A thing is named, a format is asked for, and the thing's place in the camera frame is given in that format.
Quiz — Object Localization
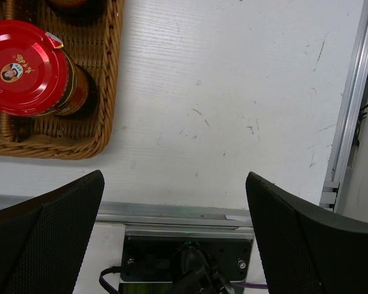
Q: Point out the red-lid sauce jar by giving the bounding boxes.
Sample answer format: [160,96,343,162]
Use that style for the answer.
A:
[47,0,107,17]
[0,20,98,118]

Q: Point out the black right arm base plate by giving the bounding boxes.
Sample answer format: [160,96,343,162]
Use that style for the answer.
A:
[98,228,255,294]

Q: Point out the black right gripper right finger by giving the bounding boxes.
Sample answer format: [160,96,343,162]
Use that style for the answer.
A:
[245,172,368,293]

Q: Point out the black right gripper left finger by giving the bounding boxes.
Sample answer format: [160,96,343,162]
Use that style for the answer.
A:
[0,170,105,293]

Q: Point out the brown wicker basket tray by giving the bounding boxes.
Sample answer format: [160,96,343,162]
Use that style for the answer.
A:
[0,1,125,160]

